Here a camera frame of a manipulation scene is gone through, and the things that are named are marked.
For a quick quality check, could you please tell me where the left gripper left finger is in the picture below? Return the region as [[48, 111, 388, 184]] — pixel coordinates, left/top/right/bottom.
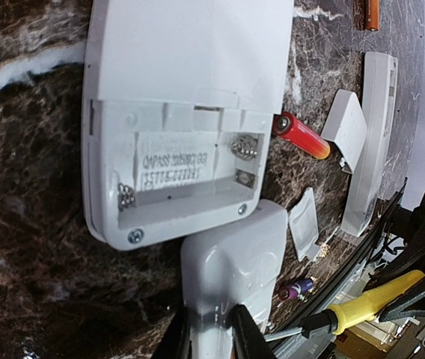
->
[[153, 307, 190, 359]]

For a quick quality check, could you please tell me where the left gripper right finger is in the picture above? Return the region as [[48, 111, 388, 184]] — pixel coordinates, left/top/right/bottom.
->
[[230, 304, 272, 359]]

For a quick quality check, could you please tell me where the yellow handled screwdriver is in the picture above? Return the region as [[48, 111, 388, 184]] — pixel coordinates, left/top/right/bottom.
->
[[264, 270, 425, 342]]

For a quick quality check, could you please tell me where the slim white remote control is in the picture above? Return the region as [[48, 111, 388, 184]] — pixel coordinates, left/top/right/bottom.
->
[[340, 52, 398, 237]]

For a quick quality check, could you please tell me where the small white battery cover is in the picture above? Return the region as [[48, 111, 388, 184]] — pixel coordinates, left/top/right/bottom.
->
[[288, 187, 320, 262]]

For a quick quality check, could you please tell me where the white square battery cover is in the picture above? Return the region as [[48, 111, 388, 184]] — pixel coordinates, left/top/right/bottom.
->
[[321, 89, 367, 174]]

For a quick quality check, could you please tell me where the white TCL air-conditioner remote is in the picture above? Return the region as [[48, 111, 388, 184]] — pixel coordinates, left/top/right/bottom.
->
[[81, 1, 294, 251]]

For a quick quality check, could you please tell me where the battery in right remote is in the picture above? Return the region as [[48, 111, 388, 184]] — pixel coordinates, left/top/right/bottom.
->
[[272, 112, 331, 160]]

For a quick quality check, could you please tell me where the orange blue battery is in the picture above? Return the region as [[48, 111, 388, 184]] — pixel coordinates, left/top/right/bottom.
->
[[364, 0, 380, 31]]

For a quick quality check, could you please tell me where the black front rail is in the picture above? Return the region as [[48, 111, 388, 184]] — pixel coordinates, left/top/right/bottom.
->
[[273, 179, 408, 334]]

